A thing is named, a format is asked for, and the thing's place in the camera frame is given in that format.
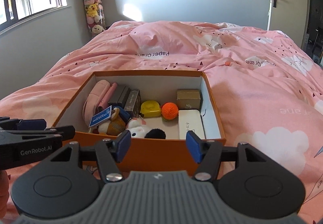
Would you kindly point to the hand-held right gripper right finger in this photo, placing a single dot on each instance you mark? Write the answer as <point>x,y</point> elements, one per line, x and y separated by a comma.
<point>194,145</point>

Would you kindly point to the pink fabric pouch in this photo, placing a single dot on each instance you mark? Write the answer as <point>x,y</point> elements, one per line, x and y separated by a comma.
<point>94,103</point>

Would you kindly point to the orange crochet ball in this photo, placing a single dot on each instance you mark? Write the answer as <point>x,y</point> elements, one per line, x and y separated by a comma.
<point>169,111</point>

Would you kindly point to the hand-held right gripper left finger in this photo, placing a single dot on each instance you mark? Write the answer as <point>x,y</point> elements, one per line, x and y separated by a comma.
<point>123,145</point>

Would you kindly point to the small brown cardboard box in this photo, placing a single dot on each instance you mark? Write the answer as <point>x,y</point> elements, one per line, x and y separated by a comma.
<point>188,99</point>

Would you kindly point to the orange cardboard box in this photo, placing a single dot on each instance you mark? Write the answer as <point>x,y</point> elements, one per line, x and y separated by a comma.
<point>156,156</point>

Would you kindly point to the white rectangular box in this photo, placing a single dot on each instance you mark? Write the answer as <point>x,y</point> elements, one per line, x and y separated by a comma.
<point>190,124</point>

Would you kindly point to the clear tube of plush toys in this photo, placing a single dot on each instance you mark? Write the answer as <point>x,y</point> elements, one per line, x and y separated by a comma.
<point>92,9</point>

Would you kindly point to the blue printed tag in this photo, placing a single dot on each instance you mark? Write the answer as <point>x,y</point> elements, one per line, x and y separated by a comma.
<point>99,116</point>

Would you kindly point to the slim pink case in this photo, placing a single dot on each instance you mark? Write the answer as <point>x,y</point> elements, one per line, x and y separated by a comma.
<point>108,95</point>

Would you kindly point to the yellow tape measure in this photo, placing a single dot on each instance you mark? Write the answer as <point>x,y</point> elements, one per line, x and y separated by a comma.
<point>150,109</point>

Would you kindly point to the gold box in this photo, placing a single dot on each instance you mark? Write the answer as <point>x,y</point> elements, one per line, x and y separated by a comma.
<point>132,103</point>

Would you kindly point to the pink printed blanket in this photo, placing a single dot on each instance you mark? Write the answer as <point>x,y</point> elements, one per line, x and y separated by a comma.
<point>252,87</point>

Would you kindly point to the brown plush toy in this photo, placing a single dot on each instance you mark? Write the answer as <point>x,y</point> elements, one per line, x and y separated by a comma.
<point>113,125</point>

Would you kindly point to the dark grey box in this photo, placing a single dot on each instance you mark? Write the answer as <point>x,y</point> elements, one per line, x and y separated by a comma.
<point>119,95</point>

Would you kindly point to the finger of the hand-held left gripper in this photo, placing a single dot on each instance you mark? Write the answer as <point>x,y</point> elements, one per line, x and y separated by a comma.
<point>65,132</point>
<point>32,123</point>

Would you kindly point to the white plush dog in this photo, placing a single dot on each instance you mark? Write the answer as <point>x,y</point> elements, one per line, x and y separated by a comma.
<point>136,129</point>

